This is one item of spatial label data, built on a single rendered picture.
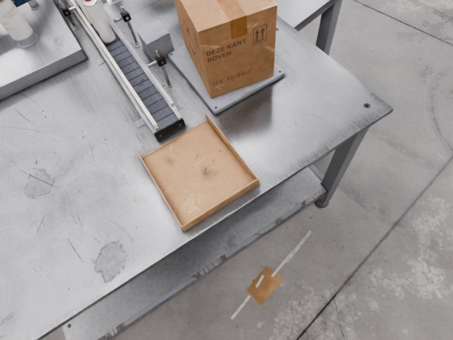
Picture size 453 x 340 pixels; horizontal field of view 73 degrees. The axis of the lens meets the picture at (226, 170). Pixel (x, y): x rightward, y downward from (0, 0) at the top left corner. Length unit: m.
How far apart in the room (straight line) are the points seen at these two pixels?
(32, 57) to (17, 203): 0.62
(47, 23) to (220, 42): 0.90
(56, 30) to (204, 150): 0.88
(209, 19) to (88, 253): 0.74
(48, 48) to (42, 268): 0.88
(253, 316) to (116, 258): 0.91
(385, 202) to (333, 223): 0.33
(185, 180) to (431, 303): 1.35
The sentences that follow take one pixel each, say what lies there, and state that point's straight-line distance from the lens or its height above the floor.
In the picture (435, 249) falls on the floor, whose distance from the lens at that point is 1.93.
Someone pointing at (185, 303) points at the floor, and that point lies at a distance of 1.70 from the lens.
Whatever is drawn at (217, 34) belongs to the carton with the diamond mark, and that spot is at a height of 1.09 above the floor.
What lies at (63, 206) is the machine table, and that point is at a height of 0.83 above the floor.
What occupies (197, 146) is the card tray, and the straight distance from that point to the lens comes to 1.00.
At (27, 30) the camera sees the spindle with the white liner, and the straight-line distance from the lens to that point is 1.54.
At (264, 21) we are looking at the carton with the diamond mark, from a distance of 0.98.
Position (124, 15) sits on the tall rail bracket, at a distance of 1.33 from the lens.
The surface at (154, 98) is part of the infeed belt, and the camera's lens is 1.10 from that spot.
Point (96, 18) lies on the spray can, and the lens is 1.33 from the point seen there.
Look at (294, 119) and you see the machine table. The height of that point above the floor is 0.83.
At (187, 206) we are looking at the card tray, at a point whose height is 0.83.
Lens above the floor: 1.66
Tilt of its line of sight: 61 degrees down
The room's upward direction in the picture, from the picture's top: 11 degrees counter-clockwise
